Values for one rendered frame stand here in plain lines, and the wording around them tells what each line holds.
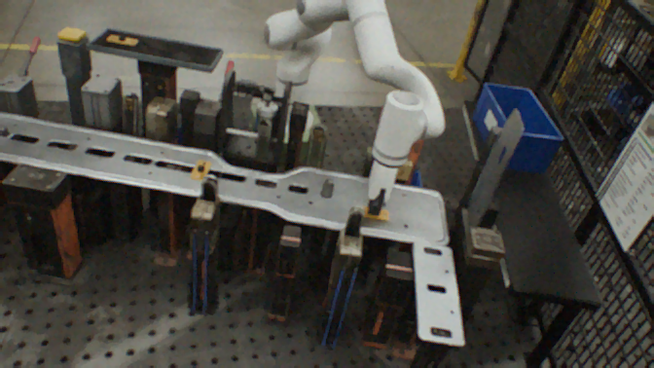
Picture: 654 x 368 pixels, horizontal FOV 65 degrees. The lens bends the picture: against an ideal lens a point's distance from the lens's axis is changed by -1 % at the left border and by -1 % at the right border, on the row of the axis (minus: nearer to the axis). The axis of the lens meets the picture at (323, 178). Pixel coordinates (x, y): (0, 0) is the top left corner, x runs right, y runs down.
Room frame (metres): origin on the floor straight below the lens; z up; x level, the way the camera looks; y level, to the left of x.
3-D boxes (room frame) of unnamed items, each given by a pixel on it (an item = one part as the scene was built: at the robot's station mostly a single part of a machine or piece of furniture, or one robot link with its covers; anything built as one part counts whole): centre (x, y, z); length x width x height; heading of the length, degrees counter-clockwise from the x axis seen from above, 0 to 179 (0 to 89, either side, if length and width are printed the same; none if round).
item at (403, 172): (1.20, -0.22, 0.88); 0.04 x 0.04 x 0.36; 2
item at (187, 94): (1.28, 0.42, 0.90); 0.05 x 0.05 x 0.40; 2
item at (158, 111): (1.22, 0.49, 0.89); 0.13 x 0.11 x 0.38; 2
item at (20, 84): (1.21, 0.92, 0.88); 0.11 x 0.10 x 0.36; 2
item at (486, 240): (0.96, -0.42, 0.88); 0.08 x 0.08 x 0.36; 2
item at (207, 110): (1.26, 0.36, 0.89); 0.13 x 0.11 x 0.38; 2
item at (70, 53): (1.38, 0.82, 0.92); 0.08 x 0.08 x 0.44; 2
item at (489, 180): (1.07, -0.41, 1.17); 0.12 x 0.01 x 0.34; 2
